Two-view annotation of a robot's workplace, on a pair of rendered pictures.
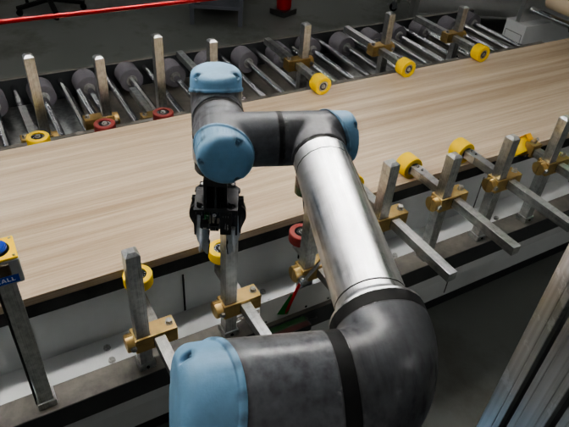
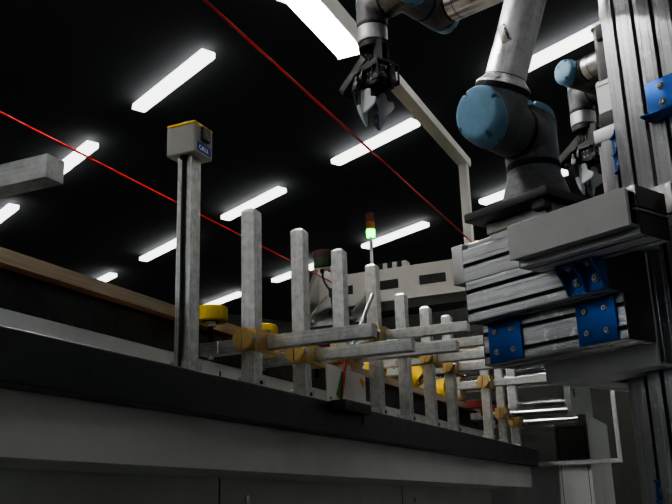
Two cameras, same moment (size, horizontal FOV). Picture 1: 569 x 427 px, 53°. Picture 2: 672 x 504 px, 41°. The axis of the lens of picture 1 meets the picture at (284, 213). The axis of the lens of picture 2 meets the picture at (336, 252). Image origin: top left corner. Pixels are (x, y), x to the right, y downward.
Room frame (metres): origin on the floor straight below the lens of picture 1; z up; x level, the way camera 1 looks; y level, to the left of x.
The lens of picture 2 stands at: (-0.80, 1.27, 0.43)
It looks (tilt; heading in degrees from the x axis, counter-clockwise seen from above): 16 degrees up; 326
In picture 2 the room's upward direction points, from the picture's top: 2 degrees counter-clockwise
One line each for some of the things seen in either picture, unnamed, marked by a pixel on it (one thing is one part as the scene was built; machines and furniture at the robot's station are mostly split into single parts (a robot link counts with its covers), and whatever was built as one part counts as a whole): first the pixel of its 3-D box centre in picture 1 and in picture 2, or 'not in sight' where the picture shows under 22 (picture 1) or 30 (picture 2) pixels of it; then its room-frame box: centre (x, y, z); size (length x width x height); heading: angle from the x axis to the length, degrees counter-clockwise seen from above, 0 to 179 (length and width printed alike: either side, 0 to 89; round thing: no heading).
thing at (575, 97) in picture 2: not in sight; (581, 97); (0.83, -0.72, 1.62); 0.09 x 0.08 x 0.11; 178
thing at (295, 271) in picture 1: (312, 267); (344, 356); (1.23, -0.09, 0.84); 0.14 x 0.06 x 0.05; 122
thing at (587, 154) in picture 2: not in sight; (588, 145); (0.82, -0.72, 1.46); 0.09 x 0.08 x 0.12; 5
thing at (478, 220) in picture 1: (457, 202); (416, 347); (1.48, -0.55, 0.95); 0.50 x 0.04 x 0.04; 32
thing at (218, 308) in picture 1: (235, 302); (305, 355); (1.09, 0.12, 0.81); 0.14 x 0.06 x 0.05; 122
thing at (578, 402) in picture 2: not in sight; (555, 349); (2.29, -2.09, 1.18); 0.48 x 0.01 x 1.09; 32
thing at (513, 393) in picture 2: not in sight; (513, 400); (2.29, -1.77, 0.92); 0.04 x 0.04 x 0.48; 32
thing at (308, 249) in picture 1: (307, 253); (341, 332); (1.22, -0.08, 0.91); 0.04 x 0.04 x 0.48; 32
